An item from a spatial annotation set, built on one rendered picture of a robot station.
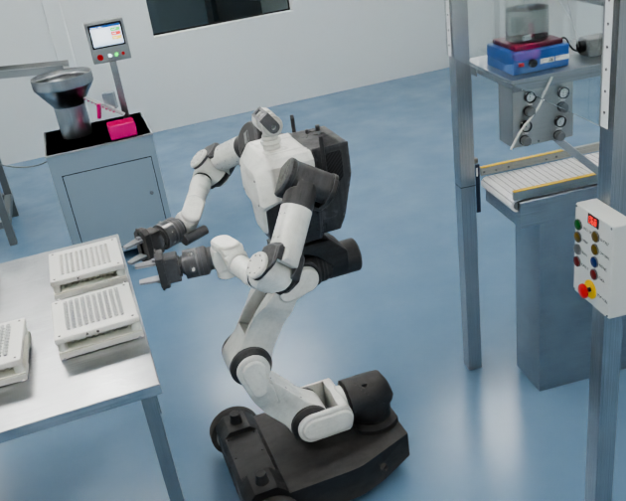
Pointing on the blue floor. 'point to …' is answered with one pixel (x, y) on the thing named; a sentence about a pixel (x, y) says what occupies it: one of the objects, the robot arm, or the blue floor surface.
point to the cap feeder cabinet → (107, 182)
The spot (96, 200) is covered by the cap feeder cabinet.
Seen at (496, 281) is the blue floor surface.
